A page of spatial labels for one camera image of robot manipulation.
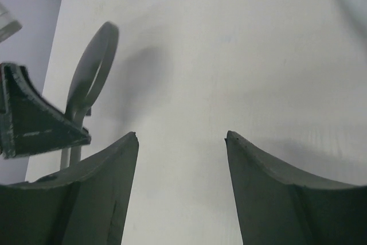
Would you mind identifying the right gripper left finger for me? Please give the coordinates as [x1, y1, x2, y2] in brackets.
[1, 132, 139, 244]

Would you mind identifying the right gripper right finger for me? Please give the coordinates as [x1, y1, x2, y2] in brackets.
[225, 131, 366, 244]

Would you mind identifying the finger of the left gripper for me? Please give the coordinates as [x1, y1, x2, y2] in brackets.
[1, 63, 91, 159]

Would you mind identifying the grey shower head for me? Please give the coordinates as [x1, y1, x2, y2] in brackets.
[58, 21, 120, 171]

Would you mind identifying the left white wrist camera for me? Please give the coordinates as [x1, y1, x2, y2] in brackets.
[0, 3, 22, 42]

